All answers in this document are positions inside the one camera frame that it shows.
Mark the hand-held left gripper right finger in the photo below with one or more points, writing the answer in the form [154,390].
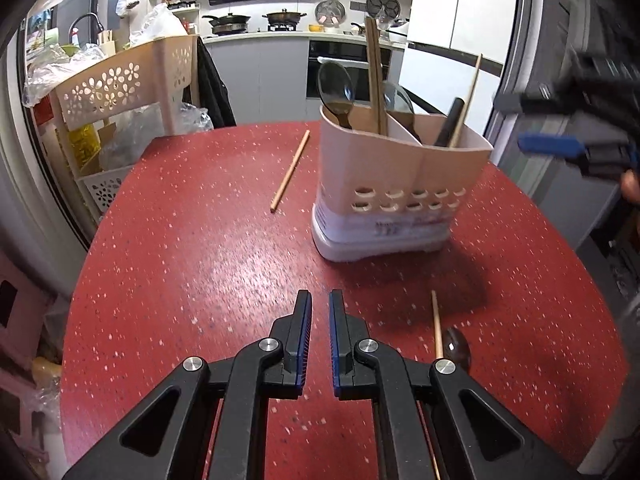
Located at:
[334,347]

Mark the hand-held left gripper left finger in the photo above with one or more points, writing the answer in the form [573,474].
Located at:
[303,342]

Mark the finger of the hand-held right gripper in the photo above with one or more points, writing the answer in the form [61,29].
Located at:
[550,146]
[530,100]

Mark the blue patterned wooden chopstick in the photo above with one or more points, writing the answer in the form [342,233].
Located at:
[467,100]

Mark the beige plastic utensil holder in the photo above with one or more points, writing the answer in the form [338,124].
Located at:
[395,185]

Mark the person's right hand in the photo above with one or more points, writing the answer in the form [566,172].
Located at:
[631,184]

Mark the white refrigerator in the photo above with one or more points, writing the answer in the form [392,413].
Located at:
[450,15]

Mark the round metal steamer rack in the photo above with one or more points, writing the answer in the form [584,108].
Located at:
[383,4]

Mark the black built-in oven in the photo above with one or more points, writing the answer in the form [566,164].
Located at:
[345,52]

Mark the silver hanging strainer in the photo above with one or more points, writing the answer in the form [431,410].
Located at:
[330,7]

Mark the yellow bowl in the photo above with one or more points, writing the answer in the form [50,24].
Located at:
[315,27]

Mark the white perforated basket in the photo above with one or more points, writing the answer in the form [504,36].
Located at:
[107,190]

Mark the black lidded wok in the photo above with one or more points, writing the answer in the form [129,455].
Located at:
[285,16]

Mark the clear plastic bags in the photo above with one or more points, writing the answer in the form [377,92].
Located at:
[145,130]

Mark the black hanging cloth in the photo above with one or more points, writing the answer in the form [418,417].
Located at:
[210,90]

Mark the yellow packet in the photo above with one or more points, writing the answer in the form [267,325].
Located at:
[85,147]

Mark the beige perforated storage rack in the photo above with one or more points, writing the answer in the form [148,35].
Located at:
[115,85]

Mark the chrome kitchen faucet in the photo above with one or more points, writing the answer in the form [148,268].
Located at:
[85,22]

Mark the grey sliding door frame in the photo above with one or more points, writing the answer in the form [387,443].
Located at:
[530,35]

